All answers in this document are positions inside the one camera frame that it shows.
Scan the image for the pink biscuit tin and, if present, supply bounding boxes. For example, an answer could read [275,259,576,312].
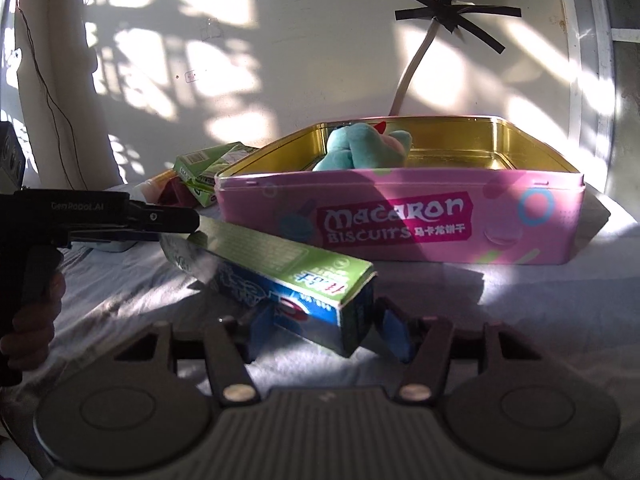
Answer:
[215,116,586,266]

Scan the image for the teal plush toy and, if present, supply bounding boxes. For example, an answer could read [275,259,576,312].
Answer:
[312,121,413,172]

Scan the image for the long green blue toothpaste box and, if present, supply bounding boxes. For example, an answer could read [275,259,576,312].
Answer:
[159,215,378,359]

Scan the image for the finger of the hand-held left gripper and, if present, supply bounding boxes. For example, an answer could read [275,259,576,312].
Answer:
[125,200,201,235]

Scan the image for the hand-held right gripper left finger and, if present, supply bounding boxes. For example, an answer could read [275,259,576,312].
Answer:
[114,304,275,407]

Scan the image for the person's left hand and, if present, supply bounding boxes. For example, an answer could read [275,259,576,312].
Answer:
[0,269,64,373]

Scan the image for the striped bed sheet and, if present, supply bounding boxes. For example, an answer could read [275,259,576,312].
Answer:
[0,180,615,461]

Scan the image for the green medicine box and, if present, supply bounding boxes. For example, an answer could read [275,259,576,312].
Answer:
[173,143,261,183]

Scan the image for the thin black cable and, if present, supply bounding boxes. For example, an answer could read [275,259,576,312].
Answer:
[14,0,87,192]

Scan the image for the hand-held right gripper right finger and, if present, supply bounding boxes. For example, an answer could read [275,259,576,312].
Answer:
[375,297,538,405]

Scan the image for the white window frame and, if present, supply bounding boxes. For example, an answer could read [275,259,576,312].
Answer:
[552,0,640,196]

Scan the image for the magenta wallet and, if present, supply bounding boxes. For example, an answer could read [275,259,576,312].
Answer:
[142,169,197,209]

